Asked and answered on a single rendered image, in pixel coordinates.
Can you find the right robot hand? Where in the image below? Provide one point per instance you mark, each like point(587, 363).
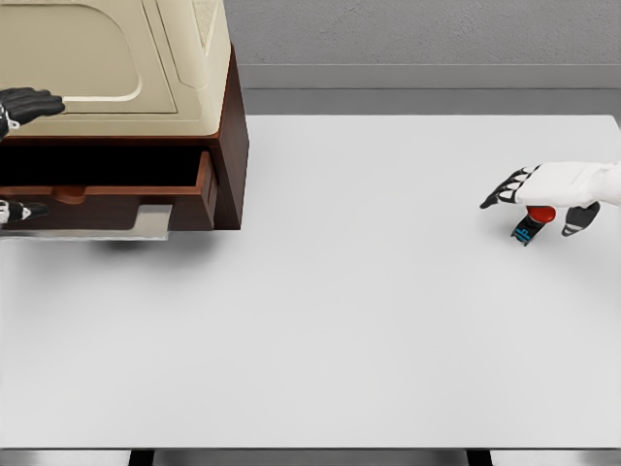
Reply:
point(558, 187)

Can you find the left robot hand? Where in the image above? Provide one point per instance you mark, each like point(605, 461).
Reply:
point(29, 104)

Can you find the red button switch black base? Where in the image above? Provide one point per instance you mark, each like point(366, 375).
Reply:
point(533, 221)

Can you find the brown wooden cabinet drawer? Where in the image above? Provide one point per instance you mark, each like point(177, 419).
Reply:
point(160, 199)

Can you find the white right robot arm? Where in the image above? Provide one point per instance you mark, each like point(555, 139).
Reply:
point(612, 183)

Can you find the brown cabinet with beige top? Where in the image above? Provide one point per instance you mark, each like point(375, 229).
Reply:
point(145, 58)

